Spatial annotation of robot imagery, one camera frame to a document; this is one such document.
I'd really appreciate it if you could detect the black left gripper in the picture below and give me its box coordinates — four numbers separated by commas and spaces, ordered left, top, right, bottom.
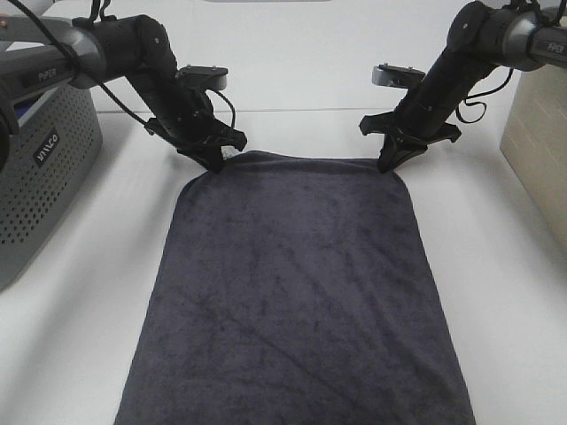
144, 77, 247, 173

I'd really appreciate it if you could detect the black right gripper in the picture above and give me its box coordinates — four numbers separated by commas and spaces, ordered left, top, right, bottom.
359, 79, 461, 174

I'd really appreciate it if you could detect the dark grey towel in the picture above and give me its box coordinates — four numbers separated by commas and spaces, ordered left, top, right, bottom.
115, 151, 475, 424

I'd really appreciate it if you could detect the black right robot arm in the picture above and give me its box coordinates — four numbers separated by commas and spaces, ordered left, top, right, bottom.
360, 1, 566, 173

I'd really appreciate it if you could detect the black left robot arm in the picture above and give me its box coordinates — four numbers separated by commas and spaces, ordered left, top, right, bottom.
1, 15, 247, 172

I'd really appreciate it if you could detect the beige fabric storage box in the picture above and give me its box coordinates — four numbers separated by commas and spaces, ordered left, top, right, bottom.
499, 66, 567, 213

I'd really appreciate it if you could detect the grey perforated plastic basket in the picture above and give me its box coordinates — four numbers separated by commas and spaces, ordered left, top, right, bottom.
0, 16, 105, 293

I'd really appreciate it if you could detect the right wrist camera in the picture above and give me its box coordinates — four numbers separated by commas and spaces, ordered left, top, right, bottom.
371, 63, 425, 89

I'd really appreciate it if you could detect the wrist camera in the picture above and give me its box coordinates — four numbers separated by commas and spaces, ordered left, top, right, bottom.
371, 63, 425, 89
176, 66, 229, 91

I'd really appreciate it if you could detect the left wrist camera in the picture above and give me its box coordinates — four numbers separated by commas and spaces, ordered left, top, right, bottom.
176, 66, 229, 91

